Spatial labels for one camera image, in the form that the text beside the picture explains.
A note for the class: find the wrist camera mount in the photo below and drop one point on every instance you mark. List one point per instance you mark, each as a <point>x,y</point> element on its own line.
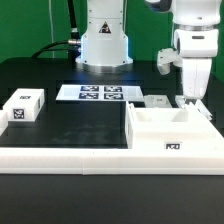
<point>165,58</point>

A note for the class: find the white cabinet top block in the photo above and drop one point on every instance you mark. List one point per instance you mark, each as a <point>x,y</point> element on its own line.
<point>24,105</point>

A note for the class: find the white cabinet door panel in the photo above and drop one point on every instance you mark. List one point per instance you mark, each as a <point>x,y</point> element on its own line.
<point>196,104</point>
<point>157,101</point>

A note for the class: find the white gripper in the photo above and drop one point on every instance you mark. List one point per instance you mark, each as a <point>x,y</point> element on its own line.
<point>196,50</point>

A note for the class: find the white U-shaped fence frame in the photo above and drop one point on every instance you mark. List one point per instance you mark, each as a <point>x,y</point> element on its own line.
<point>92,161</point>

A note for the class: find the white marker base plate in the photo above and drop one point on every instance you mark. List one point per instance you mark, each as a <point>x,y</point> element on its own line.
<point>109,93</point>

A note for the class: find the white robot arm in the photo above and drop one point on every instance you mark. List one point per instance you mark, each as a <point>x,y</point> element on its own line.
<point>118,32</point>

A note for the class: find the white cabinet body box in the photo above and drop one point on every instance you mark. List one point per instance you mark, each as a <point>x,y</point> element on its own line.
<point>163,129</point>

